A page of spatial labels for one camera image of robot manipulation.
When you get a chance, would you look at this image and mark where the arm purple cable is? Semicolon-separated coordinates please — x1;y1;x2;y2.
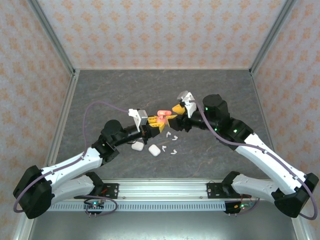
13;101;131;218
192;98;316;221

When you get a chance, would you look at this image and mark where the pink earbud charging case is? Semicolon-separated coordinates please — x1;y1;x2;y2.
156;109;176;124

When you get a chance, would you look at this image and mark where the slotted grey cable duct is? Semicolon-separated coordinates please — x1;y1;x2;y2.
51;202;227;212

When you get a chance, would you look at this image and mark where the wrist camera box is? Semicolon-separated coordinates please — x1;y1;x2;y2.
127;108;149;130
176;90;198;118

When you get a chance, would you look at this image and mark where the grey metal sheet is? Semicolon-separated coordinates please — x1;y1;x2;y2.
27;211;300;240

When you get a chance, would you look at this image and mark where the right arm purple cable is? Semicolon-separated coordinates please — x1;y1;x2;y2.
192;98;316;221

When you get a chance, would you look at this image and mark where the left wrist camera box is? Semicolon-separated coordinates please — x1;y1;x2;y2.
127;108;149;130

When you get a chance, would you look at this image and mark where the aluminium table side rail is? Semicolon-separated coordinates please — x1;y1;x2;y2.
44;69;81;168
249;71;276;151

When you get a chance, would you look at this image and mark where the aluminium upright frame post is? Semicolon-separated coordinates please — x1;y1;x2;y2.
249;0;297;76
27;0;77;76

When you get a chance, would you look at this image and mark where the small circuit board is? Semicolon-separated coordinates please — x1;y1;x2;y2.
224;201;255;215
83;199;106;216

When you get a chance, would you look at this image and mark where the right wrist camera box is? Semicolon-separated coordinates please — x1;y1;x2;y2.
176;90;198;118

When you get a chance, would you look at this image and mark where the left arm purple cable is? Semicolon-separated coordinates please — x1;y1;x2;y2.
13;101;131;218

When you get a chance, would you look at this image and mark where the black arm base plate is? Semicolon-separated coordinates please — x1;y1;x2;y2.
206;182;235;200
74;183;120;200

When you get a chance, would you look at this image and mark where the aluminium mounting rail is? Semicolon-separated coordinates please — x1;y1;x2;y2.
49;178;276;204

